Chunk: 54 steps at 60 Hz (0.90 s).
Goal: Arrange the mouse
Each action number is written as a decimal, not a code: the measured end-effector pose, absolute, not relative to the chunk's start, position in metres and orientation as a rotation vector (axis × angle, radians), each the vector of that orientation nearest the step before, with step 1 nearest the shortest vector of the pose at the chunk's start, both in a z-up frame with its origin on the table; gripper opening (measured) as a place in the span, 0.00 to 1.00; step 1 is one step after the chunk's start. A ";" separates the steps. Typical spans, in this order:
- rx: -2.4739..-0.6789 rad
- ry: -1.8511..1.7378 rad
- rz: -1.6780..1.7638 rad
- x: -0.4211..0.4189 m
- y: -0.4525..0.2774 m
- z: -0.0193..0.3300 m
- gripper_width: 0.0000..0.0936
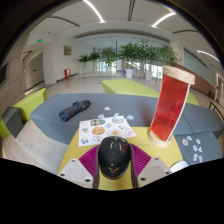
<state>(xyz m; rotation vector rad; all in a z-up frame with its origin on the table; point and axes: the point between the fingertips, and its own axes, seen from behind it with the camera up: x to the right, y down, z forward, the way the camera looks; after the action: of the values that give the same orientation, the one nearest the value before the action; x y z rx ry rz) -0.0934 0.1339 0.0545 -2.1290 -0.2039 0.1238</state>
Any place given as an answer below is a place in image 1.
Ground black computer mouse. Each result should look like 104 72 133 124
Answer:
97 135 132 181

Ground ceiling strip lights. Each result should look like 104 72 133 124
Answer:
82 0 221 64

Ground lime green upholstered seat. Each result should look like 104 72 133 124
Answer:
0 118 11 139
12 87 48 123
101 78 163 99
186 91 200 107

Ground row of potted plants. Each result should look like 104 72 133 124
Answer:
78 39 179 81

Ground small dark grey seat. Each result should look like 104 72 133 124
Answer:
1 106 24 138

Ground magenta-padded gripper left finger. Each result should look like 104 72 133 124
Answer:
57 144 101 190

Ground framed wall plaque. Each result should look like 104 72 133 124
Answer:
63 45 73 56

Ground wooden bench black legs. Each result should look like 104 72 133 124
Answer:
208 99 224 121

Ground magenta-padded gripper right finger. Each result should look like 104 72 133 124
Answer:
128 143 173 190

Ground dark blue folded umbrella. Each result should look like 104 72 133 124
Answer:
58 99 92 123

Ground white sticker sheet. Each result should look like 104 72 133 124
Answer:
78 115 137 148

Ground red acrylic tower wooden ends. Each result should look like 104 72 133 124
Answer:
148 64 196 149

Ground long grey upholstered seat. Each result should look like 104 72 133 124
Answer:
29 92 164 146

